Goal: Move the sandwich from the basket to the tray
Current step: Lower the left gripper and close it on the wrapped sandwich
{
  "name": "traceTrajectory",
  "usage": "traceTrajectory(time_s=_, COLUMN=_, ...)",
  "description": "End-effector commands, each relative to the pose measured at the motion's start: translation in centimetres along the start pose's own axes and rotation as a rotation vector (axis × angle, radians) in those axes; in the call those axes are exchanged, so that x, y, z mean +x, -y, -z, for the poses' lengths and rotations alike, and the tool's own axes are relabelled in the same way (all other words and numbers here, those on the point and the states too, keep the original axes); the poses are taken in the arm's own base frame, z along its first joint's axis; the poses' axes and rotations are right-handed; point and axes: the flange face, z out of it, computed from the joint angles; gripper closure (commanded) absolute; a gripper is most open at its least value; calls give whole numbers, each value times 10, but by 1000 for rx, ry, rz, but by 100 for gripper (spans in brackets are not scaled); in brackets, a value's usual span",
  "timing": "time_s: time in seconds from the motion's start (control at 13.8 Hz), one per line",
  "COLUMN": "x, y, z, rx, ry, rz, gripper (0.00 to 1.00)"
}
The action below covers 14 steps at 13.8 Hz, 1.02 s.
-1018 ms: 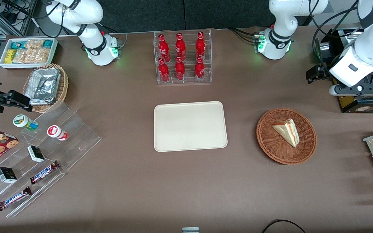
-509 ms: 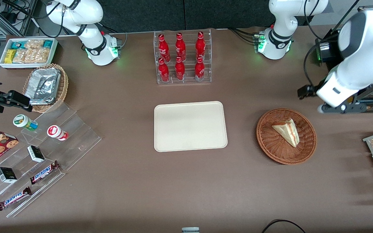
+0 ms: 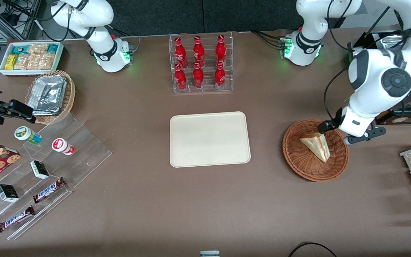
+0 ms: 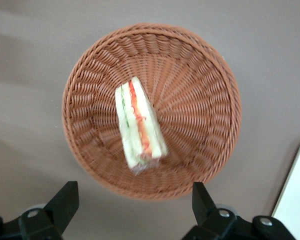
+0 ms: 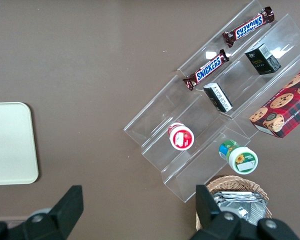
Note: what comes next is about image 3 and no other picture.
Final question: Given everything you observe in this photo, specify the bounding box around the clear cracker bag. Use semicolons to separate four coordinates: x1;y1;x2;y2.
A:
27;43;49;56
14;54;30;70
28;53;56;70

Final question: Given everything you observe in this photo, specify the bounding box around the white rectangular snack bin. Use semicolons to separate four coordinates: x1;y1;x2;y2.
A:
0;41;64;77

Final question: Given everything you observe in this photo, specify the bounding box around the red cola bottle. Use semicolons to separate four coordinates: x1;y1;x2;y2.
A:
174;37;188;69
215;35;227;66
193;62;204;89
193;36;206;67
214;62;226;90
174;64;187;91

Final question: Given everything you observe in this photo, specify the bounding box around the aluminium frame rack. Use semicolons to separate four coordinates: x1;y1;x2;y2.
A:
0;0;44;41

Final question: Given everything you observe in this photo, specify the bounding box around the round brown wicker basket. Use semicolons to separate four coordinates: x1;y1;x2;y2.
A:
282;119;350;182

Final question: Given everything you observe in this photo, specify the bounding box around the red lid yogurt cup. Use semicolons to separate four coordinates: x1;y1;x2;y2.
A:
52;138;76;156

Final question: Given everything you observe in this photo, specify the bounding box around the snickers chocolate bar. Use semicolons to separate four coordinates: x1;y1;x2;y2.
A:
0;206;35;233
33;177;67;204

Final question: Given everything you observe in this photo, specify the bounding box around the yellow snack bar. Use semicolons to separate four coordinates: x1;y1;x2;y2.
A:
5;54;19;71

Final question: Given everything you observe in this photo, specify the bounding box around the clear acrylic bottle rack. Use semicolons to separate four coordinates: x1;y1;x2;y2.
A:
169;32;234;94

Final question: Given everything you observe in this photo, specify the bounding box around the clear acrylic stepped shelf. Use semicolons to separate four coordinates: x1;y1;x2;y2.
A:
0;112;112;241

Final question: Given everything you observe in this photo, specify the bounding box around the tan wicker basket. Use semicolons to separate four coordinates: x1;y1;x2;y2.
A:
25;70;76;125

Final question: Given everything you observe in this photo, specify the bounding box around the black base cable bundle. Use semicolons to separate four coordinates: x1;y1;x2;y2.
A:
251;30;285;49
108;24;141;52

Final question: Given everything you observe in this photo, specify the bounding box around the beige plastic tray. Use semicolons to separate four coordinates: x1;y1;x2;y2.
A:
169;111;251;168

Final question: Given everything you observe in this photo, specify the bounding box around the small black box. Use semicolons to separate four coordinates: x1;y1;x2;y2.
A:
30;160;50;180
0;184;19;203

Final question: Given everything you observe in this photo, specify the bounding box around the black table cable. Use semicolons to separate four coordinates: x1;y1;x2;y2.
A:
288;242;338;257

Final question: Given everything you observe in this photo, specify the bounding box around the green lid yogurt cup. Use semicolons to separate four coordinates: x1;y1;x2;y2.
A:
14;126;42;145

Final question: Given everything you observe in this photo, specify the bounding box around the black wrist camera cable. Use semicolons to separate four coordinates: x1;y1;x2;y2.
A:
324;66;350;124

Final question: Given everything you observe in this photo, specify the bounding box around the triangular sandwich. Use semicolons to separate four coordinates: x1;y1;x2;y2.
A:
300;133;331;163

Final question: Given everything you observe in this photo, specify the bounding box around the silver foil tray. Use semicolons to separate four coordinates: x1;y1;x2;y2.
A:
27;74;67;116

